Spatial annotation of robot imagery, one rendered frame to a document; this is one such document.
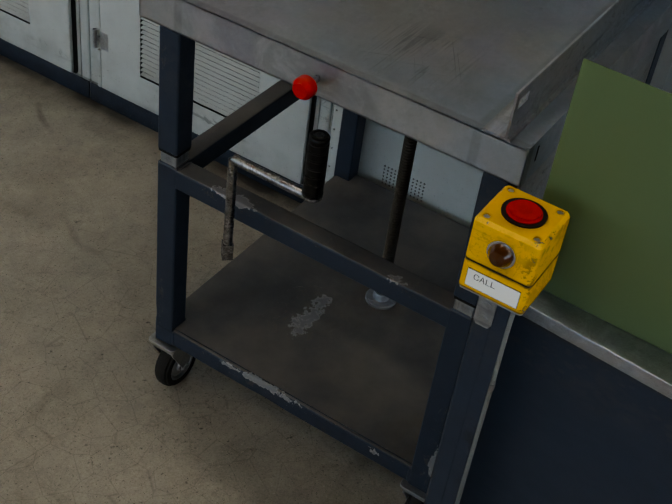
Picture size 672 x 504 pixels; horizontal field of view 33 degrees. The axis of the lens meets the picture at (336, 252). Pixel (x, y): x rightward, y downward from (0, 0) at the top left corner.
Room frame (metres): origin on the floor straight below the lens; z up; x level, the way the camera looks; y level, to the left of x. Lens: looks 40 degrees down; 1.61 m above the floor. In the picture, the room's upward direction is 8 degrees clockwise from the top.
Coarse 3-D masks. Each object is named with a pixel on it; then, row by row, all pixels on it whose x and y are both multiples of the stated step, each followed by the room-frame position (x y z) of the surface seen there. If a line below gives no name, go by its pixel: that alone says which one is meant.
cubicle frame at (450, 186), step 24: (336, 120) 2.06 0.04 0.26; (336, 144) 2.05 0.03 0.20; (384, 144) 2.00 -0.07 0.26; (360, 168) 2.02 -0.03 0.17; (384, 168) 1.99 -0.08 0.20; (432, 168) 1.94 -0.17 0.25; (456, 168) 1.92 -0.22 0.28; (408, 192) 1.96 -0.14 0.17; (432, 192) 1.94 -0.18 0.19; (456, 192) 1.91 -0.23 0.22; (456, 216) 1.91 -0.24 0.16
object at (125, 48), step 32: (96, 0) 2.35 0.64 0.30; (128, 0) 2.30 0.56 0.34; (96, 32) 2.35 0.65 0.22; (128, 32) 2.30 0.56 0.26; (96, 64) 2.38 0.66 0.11; (128, 64) 2.30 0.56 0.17; (224, 64) 2.18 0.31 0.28; (96, 96) 2.37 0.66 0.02; (128, 96) 2.30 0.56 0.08; (224, 96) 2.18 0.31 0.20; (192, 128) 2.21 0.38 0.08; (288, 128) 2.09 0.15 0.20; (320, 128) 2.07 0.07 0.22; (224, 160) 2.19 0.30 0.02; (256, 160) 2.13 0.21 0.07; (288, 160) 2.09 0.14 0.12; (288, 192) 2.10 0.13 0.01
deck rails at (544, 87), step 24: (624, 0) 1.49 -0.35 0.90; (648, 0) 1.61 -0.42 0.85; (600, 24) 1.41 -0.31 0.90; (624, 24) 1.52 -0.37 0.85; (576, 48) 1.34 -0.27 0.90; (600, 48) 1.44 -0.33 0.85; (552, 72) 1.27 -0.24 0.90; (576, 72) 1.36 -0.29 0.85; (528, 96) 1.21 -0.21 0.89; (552, 96) 1.29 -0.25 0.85; (504, 120) 1.21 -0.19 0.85; (528, 120) 1.22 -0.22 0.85
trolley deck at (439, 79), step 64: (192, 0) 1.41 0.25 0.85; (256, 0) 1.44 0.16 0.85; (320, 0) 1.46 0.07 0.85; (384, 0) 1.49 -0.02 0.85; (448, 0) 1.52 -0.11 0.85; (512, 0) 1.55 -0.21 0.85; (576, 0) 1.59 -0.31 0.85; (256, 64) 1.35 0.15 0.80; (320, 64) 1.30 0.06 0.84; (384, 64) 1.31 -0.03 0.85; (448, 64) 1.34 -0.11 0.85; (512, 64) 1.36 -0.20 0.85; (448, 128) 1.21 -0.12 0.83
